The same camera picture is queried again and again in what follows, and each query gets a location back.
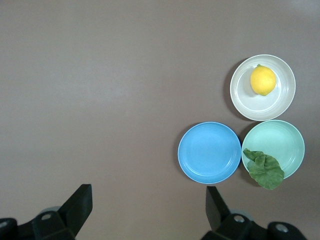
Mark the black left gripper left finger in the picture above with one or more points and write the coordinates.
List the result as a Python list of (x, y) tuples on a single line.
[(72, 212)]

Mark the yellow lemon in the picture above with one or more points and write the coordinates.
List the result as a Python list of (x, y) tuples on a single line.
[(263, 80)]

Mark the green lettuce leaf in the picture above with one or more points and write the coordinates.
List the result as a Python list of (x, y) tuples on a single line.
[(266, 172)]

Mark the blue round plate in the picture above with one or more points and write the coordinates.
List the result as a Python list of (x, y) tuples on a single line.
[(208, 152)]

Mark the mint green round plate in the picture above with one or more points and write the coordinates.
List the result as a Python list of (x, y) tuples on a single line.
[(277, 140)]

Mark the beige white round plate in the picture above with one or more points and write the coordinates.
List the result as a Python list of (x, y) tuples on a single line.
[(260, 107)]

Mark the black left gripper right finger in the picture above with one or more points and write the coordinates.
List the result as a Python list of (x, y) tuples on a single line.
[(220, 215)]

